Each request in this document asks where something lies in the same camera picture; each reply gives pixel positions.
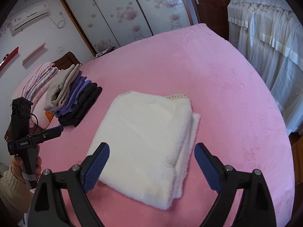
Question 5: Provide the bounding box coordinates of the black cable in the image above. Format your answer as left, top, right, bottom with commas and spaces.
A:
30, 113, 46, 133

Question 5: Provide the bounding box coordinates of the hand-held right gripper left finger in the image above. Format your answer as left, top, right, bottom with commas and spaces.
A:
30, 142, 110, 227

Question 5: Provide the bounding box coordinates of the white air conditioner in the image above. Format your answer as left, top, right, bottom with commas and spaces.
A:
9, 3, 51, 36

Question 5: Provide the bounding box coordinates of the person's left hand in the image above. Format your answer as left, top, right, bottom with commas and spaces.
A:
11, 155, 42, 185

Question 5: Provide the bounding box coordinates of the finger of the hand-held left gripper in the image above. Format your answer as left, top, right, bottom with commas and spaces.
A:
28, 126, 64, 145

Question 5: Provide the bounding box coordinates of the folded pink quilt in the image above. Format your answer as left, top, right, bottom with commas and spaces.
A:
22, 61, 58, 100

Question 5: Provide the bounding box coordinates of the bed with pink sheet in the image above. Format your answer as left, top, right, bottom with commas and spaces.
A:
14, 23, 295, 227

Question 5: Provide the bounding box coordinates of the black folded garment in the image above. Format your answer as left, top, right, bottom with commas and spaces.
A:
58, 83, 103, 127

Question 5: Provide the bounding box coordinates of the red wall shelf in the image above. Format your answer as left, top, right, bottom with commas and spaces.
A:
0, 47, 19, 72

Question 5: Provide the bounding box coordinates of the white fluffy cardigan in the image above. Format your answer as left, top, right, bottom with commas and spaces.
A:
86, 91, 201, 211

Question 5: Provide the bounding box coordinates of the white lace-covered furniture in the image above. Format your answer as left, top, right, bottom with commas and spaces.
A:
227, 0, 303, 135

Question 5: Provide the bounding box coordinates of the dark wooden headboard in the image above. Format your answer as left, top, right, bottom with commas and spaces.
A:
52, 51, 83, 70

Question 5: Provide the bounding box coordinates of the purple folded garment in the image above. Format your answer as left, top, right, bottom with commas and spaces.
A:
53, 72, 93, 117

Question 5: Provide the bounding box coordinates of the beige knit sweater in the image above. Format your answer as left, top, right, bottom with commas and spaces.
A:
44, 64, 82, 111

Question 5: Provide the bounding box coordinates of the pale wooden wall shelf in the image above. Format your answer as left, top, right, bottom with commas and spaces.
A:
22, 43, 46, 65

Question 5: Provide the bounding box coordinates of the wooden drawer cabinet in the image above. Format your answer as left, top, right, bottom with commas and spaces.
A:
293, 137, 303, 171

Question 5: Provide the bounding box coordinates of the floral sliding-door wardrobe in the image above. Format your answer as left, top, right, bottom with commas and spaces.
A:
60, 0, 197, 55

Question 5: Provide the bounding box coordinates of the brown wooden door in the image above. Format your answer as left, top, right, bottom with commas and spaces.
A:
183, 0, 231, 40

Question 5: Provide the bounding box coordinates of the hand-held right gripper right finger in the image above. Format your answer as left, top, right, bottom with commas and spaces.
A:
194, 142, 277, 227

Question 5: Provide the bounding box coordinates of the white air conditioner cable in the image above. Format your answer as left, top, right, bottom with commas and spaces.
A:
49, 11, 67, 29

